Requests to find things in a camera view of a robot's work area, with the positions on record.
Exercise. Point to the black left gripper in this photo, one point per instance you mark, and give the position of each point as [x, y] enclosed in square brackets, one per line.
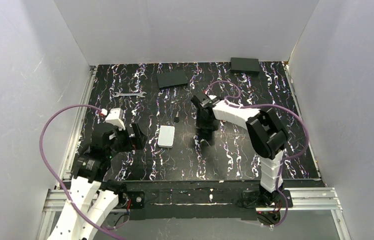
[131, 136]

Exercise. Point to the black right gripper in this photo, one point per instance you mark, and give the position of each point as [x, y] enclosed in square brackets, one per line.
[204, 129]

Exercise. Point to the black headed key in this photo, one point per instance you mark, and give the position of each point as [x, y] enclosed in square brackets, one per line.
[176, 119]

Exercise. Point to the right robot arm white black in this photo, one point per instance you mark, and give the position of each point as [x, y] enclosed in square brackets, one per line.
[267, 134]

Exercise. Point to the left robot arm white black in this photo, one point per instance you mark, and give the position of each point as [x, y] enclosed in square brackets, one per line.
[91, 198]

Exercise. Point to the silver open-end wrench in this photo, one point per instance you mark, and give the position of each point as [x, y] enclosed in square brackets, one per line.
[137, 94]

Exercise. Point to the black flat pad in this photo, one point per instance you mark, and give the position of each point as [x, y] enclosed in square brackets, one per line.
[172, 79]

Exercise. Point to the black rectangular box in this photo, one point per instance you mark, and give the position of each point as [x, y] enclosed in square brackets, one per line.
[245, 65]

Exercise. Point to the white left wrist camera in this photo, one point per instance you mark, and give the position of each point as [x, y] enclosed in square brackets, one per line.
[114, 117]

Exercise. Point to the white network switch box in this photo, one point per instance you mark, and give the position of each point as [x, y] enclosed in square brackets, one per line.
[166, 136]

